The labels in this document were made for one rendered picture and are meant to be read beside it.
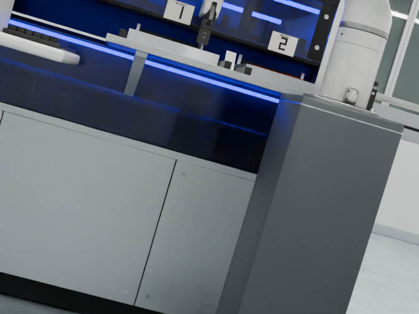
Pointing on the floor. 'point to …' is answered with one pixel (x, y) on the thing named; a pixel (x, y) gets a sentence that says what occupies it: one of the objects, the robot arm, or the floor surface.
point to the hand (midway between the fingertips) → (203, 36)
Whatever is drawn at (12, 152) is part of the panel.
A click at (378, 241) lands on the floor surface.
